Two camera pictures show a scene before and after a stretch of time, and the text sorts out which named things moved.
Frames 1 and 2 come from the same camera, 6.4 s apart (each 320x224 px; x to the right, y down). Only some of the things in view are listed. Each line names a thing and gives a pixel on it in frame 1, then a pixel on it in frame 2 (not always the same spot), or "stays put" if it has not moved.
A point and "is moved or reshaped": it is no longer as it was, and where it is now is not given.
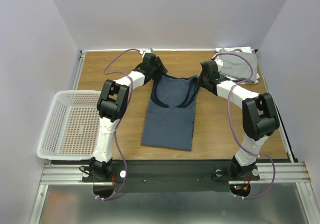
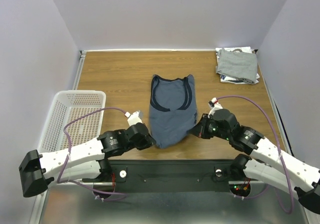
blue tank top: x=169 y=116 is moved or reshaped
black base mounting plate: x=171 y=176 stays put
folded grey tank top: x=239 y=65 stays put
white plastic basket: x=71 y=132 stays put
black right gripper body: x=202 y=77 → x=201 y=128
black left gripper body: x=158 y=70 → x=144 y=143
